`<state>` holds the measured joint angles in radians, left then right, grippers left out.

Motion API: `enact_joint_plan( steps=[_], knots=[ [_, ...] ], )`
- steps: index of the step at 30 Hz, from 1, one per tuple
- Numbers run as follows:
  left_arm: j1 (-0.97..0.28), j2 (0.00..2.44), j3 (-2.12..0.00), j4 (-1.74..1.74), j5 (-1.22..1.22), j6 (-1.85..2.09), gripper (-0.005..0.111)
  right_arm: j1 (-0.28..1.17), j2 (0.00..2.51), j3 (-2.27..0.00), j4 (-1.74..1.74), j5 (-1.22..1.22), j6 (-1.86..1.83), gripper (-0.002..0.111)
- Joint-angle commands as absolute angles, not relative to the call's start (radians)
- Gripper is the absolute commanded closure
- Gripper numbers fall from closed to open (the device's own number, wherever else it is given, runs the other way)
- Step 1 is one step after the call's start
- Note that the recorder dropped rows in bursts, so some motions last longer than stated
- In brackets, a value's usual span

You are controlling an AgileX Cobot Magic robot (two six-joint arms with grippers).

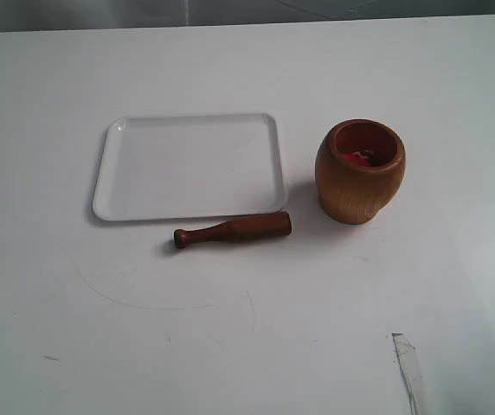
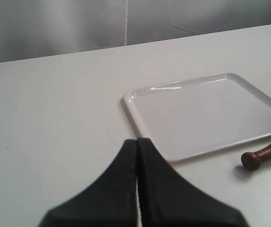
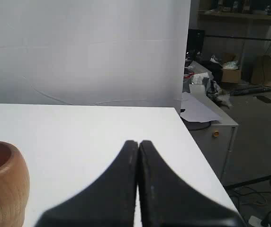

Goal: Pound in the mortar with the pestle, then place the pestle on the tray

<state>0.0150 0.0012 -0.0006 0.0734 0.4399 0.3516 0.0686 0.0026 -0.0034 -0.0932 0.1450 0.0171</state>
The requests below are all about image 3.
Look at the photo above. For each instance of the white backdrop sheet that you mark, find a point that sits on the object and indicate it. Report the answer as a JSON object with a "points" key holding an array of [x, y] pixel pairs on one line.
{"points": [[93, 52]]}

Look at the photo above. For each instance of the brown cardboard box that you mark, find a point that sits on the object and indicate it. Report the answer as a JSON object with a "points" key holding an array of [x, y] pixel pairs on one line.
{"points": [[262, 71]]}

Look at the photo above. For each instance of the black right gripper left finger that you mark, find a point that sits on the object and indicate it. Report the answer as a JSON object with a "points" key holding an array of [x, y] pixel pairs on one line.
{"points": [[108, 202]]}

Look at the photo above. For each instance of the white cabinet with yellow knob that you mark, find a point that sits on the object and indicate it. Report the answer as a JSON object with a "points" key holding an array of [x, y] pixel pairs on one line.
{"points": [[215, 140]]}

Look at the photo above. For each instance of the black computer tower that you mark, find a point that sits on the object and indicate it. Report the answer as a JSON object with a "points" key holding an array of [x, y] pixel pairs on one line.
{"points": [[195, 40]]}

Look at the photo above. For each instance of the open cardboard box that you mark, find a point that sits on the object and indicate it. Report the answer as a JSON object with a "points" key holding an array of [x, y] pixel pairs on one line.
{"points": [[230, 69]]}

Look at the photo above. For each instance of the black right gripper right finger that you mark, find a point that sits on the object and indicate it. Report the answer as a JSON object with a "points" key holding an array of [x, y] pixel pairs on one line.
{"points": [[168, 201]]}

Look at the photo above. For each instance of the brown wooden mortar cup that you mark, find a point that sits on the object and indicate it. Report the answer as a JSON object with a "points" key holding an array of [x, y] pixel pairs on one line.
{"points": [[14, 186]]}

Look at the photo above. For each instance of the white paper sheets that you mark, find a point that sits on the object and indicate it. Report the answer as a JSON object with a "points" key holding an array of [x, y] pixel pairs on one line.
{"points": [[196, 107]]}

